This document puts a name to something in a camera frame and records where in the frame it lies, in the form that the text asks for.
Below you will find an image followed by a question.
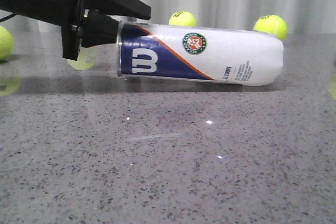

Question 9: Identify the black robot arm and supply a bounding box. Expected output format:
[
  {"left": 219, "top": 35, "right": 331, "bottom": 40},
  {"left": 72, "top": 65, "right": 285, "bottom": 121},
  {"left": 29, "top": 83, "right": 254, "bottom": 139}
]
[{"left": 1, "top": 0, "right": 151, "bottom": 60}]

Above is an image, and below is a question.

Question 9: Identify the right tennis ball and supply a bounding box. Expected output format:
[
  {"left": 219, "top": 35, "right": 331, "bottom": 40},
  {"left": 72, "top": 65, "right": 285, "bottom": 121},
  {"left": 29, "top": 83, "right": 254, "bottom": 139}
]
[{"left": 253, "top": 15, "right": 288, "bottom": 40}]

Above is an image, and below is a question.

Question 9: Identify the white blue tennis ball can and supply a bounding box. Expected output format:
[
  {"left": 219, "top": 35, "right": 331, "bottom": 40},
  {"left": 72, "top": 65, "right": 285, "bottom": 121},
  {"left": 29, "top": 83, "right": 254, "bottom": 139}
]
[{"left": 116, "top": 22, "right": 284, "bottom": 86}]

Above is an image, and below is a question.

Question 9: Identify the tennis ball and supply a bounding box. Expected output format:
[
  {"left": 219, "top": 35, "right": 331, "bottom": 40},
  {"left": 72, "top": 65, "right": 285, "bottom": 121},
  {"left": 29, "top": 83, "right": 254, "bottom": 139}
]
[
  {"left": 0, "top": 26, "right": 14, "bottom": 61},
  {"left": 253, "top": 15, "right": 288, "bottom": 40},
  {"left": 169, "top": 11, "right": 197, "bottom": 26}
]

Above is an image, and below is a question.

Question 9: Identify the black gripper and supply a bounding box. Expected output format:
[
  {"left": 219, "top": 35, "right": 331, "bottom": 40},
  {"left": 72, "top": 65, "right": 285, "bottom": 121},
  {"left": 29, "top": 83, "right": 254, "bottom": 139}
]
[{"left": 61, "top": 0, "right": 151, "bottom": 60}]

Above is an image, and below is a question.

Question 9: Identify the far left tennis ball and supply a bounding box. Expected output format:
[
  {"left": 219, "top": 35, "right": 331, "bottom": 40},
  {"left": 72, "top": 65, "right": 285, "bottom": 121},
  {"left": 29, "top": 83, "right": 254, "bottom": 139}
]
[{"left": 0, "top": 26, "right": 14, "bottom": 61}]

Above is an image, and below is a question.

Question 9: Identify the middle tennis ball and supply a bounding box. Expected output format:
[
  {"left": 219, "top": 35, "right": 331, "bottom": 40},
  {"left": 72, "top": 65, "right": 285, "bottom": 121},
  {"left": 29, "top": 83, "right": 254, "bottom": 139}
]
[{"left": 169, "top": 11, "right": 197, "bottom": 26}]

